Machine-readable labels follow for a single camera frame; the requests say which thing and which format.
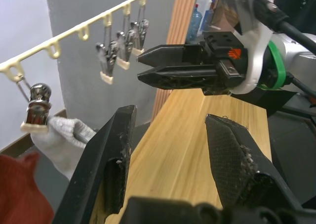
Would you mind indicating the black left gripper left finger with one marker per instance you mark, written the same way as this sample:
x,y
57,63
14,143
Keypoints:
x,y
96,159

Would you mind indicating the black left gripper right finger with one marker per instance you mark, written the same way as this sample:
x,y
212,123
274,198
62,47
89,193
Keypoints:
x,y
229,159

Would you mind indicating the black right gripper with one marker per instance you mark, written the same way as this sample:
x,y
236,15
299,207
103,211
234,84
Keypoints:
x,y
228,58

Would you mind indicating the chrome hanger clip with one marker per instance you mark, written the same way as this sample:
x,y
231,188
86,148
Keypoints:
x,y
38,107
124,48
108,58
140,33

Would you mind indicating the cream clip hanger bar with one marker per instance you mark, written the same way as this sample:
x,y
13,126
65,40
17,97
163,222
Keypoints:
x,y
74,30

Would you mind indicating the grey knitted sock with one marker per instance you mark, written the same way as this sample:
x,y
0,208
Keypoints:
x,y
64,137

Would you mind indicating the large blue water bottle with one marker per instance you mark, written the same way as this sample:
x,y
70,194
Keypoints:
x,y
208,18
195,23

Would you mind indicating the slatted wooden panel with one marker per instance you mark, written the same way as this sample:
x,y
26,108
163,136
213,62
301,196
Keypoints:
x,y
177,18

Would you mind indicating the dark grey robot body panel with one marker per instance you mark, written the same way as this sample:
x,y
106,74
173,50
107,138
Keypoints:
x,y
291,140

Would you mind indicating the brown cardboard box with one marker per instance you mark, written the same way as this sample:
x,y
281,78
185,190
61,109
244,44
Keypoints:
x,y
223,16

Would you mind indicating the red knitted sock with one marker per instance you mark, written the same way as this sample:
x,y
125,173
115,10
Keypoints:
x,y
19,192

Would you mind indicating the green band on wrist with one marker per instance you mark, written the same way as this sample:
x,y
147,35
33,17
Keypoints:
x,y
277,58

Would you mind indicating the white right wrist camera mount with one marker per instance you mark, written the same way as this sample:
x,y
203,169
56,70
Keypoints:
x,y
256,51

